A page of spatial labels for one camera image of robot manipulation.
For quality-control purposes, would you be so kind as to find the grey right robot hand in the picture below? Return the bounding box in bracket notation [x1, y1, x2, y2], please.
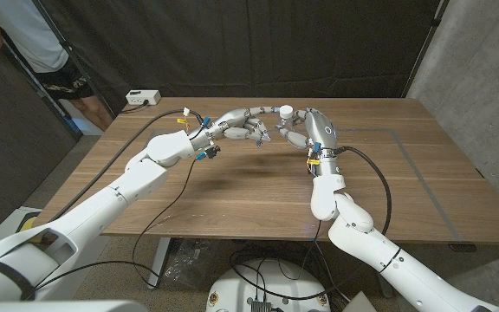
[275, 107, 340, 159]

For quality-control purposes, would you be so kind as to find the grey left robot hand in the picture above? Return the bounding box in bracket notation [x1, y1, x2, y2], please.
[197, 105, 282, 151]

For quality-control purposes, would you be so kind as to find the clear medicine bottle white cap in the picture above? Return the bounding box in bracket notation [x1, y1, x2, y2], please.
[278, 104, 295, 131]

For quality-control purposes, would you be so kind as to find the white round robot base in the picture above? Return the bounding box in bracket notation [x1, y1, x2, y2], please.
[205, 258, 332, 312]

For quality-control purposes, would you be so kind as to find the white power strip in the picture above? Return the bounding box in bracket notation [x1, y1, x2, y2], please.
[125, 89, 162, 107]

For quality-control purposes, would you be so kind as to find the clear plastic bag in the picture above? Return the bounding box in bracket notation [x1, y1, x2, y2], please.
[164, 237, 218, 290]

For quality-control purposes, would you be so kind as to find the white table leg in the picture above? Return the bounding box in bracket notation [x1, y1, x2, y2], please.
[146, 237, 173, 290]

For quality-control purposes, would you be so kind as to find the black backdrop stand pole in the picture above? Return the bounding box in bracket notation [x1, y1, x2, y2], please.
[400, 0, 450, 99]
[31, 0, 117, 120]

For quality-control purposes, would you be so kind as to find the white flat panel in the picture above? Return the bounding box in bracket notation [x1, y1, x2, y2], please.
[341, 290, 379, 312]

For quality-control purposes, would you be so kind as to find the person in light shirt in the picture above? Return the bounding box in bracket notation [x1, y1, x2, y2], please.
[0, 0, 114, 133]

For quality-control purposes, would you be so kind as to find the white yellow floor device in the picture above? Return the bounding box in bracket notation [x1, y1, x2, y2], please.
[0, 206, 43, 252]

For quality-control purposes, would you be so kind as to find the black left wrist camera module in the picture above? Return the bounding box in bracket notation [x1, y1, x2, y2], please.
[195, 145, 223, 161]

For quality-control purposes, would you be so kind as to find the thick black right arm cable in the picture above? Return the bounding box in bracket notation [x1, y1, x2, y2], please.
[230, 146, 392, 301]

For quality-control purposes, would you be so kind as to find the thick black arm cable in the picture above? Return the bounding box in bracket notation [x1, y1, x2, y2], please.
[48, 107, 206, 222]
[230, 146, 392, 301]

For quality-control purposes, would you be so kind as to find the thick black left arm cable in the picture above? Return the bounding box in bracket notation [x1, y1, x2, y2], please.
[48, 107, 206, 222]

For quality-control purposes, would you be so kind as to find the black power strip cable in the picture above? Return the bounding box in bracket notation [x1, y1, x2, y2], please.
[120, 99, 150, 115]

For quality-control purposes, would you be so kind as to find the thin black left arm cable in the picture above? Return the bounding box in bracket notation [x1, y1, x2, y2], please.
[28, 156, 198, 300]

